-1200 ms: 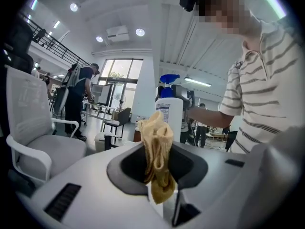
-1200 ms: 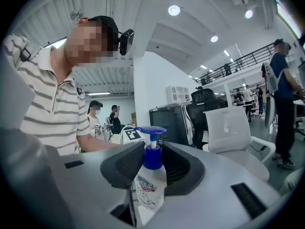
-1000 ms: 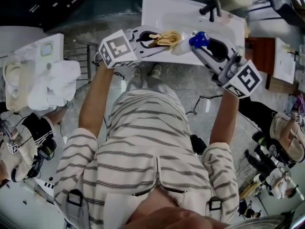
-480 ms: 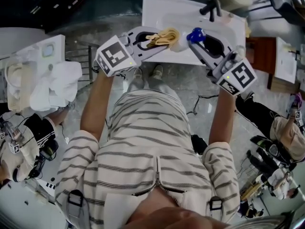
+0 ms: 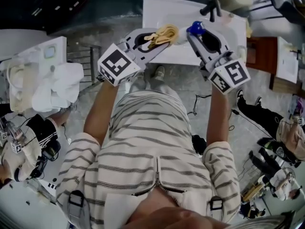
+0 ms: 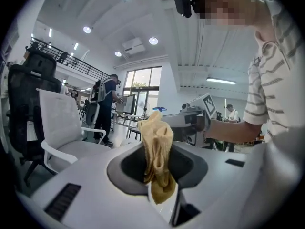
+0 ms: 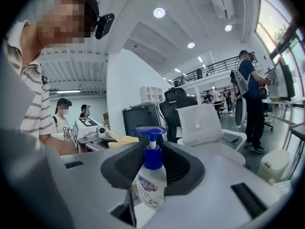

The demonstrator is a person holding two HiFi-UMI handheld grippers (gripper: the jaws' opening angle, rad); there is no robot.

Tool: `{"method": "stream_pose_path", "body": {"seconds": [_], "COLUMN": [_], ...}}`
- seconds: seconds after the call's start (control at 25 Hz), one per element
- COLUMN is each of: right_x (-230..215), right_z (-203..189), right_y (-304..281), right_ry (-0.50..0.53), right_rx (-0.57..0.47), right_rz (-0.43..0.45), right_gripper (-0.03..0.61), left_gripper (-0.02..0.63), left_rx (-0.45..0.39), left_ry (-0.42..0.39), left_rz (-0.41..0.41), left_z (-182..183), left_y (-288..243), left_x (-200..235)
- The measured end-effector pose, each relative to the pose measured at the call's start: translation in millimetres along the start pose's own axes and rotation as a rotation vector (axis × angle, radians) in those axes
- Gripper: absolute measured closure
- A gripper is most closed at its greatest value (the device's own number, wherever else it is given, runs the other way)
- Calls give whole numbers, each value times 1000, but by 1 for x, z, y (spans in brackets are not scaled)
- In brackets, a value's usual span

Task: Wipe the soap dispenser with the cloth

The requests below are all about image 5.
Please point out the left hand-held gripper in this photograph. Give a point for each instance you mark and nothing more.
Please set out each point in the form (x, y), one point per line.
(114, 64)

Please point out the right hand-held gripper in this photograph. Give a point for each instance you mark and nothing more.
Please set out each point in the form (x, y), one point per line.
(234, 74)

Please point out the blue-capped small bottle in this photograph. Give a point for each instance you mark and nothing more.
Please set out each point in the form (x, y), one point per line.
(195, 27)

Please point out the yellow cloth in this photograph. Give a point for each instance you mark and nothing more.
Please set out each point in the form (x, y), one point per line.
(164, 33)

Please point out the person's right forearm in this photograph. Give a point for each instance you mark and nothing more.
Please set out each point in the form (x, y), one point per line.
(219, 118)

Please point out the person's left forearm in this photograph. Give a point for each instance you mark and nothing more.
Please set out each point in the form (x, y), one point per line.
(100, 116)

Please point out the person's grey shoe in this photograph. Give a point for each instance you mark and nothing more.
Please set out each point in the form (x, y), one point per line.
(159, 72)

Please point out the person's grey trousers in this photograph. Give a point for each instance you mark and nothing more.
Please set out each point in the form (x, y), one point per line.
(143, 85)

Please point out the white washbasin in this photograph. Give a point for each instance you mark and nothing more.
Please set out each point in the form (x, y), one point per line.
(155, 11)

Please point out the black faucet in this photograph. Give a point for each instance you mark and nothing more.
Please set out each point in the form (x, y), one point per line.
(212, 8)

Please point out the pale yellow rag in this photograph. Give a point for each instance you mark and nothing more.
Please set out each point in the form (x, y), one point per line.
(249, 28)

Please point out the red-brown wooden cabinet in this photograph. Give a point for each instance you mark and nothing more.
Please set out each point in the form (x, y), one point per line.
(261, 56)

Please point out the metal rack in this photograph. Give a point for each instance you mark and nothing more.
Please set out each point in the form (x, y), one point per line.
(91, 65)

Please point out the small white sink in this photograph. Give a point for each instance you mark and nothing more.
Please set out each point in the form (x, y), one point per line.
(286, 61)

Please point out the black metal chair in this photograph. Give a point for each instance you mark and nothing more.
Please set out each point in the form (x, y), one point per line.
(283, 6)

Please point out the pile of white towels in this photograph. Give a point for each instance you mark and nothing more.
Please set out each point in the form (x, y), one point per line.
(59, 87)

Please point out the white fixture with lit panel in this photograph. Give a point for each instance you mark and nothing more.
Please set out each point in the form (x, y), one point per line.
(43, 51)

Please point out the person's striped shirt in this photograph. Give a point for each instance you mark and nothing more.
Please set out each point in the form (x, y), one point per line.
(147, 147)

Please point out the large black cabinet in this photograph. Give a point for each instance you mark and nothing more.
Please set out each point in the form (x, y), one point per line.
(35, 6)

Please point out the cream plastic tub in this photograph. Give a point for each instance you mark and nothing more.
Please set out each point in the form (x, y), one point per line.
(19, 85)

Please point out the white panel with black marks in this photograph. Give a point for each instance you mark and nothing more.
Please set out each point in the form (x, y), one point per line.
(52, 185)

